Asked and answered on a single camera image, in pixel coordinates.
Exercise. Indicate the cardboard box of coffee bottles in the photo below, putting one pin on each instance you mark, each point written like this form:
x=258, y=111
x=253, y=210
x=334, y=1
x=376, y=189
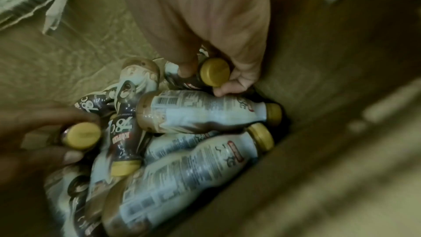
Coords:
x=329, y=74

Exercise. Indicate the coffee bottles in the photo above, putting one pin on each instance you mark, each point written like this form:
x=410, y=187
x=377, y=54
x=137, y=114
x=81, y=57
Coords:
x=184, y=173

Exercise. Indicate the person's right hand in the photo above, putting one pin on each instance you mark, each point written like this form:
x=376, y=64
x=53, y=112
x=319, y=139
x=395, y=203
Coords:
x=204, y=17

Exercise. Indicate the yellow-capped drink bottle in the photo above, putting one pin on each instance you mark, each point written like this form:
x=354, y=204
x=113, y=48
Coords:
x=215, y=72
x=84, y=135

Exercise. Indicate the person's left hand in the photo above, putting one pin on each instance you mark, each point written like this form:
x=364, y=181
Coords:
x=33, y=132

